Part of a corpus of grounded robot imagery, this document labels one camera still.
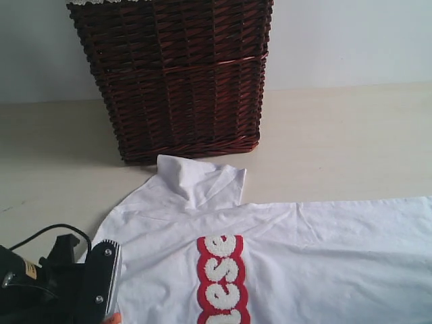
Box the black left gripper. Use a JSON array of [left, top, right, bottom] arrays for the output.
[[1, 234, 101, 323]]

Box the white shirt with red trim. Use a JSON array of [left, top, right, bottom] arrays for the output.
[[94, 155, 431, 323]]

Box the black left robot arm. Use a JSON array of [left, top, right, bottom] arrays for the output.
[[1, 234, 84, 323]]

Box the dark brown wicker basket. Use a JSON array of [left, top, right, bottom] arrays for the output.
[[66, 1, 273, 164]]

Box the orange shirt neck tag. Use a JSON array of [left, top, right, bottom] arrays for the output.
[[108, 313, 122, 324]]

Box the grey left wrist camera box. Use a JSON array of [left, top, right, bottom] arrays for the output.
[[76, 240, 122, 323]]

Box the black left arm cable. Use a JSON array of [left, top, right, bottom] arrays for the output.
[[9, 223, 92, 254]]

